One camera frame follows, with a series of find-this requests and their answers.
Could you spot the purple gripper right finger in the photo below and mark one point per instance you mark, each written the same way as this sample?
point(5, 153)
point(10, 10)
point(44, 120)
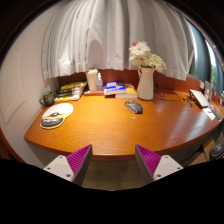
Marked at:
point(153, 166)

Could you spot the orange book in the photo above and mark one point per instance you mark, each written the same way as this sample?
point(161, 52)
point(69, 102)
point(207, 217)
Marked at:
point(130, 92)

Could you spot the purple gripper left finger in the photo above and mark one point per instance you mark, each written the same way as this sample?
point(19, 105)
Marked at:
point(72, 167)

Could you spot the white sheer curtain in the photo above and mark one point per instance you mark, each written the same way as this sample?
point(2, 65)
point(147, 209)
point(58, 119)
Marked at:
point(88, 34)

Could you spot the black remote control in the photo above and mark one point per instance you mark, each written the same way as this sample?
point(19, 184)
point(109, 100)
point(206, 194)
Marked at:
point(215, 112)

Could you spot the white ceramic vase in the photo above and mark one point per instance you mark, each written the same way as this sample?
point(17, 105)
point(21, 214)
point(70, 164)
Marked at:
point(145, 89)

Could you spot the dark green mug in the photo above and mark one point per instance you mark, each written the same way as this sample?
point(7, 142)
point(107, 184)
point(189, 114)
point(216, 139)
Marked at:
point(47, 99)

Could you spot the white laptop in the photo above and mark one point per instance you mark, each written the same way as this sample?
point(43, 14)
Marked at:
point(199, 98)

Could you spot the grey computer mouse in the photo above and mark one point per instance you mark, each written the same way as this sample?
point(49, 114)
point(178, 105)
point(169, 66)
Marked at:
point(134, 107)

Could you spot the red flat book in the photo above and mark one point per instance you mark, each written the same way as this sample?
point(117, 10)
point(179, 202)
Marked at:
point(93, 93)

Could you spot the clear sanitizer bottle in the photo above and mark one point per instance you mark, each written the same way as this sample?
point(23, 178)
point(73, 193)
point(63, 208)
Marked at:
point(99, 82)

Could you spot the yellow green book stack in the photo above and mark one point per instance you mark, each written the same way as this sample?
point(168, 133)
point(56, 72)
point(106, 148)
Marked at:
point(70, 92)

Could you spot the white round mouse pad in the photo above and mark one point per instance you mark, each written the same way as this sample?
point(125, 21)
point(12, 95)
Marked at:
point(56, 115)

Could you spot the white gerbera flowers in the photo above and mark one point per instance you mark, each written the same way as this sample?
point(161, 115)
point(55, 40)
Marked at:
point(141, 56)

